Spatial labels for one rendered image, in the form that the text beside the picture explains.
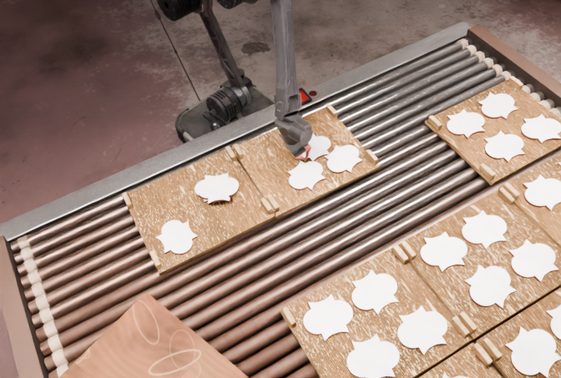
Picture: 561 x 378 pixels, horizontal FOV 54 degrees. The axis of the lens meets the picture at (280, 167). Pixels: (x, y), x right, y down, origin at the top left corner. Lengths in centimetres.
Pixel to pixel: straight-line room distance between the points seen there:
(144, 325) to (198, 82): 240
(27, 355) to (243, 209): 76
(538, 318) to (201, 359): 93
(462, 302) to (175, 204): 96
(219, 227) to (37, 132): 216
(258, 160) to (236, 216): 25
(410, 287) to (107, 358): 86
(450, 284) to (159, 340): 84
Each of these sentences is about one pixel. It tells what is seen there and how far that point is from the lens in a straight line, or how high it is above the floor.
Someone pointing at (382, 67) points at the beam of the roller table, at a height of 91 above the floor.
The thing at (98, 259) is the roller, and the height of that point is 92.
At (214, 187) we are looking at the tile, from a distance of 188.
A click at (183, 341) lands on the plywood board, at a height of 104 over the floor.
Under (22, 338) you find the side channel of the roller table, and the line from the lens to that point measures 181.
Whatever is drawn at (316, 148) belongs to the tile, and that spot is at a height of 95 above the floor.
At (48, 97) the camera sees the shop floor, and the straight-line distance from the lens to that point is 399.
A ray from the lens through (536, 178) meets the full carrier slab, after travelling 204.
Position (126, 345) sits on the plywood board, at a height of 104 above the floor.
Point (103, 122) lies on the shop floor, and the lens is 367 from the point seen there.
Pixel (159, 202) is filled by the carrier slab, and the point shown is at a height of 94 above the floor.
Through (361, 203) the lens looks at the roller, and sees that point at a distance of 188.
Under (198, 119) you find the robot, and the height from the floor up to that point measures 24.
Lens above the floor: 244
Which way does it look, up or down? 50 degrees down
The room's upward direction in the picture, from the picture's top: 5 degrees counter-clockwise
